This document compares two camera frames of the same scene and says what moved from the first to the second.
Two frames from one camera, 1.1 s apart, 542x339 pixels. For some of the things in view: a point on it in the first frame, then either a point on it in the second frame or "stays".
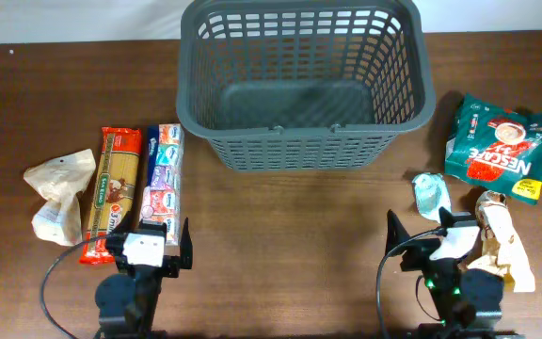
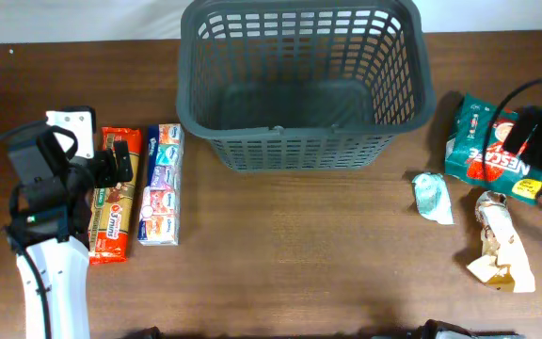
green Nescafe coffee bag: x=501 y=149 stays
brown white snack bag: x=502 y=248 stays
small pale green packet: x=432 y=194 stays
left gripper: x=171 y=264 -> x=109 y=175
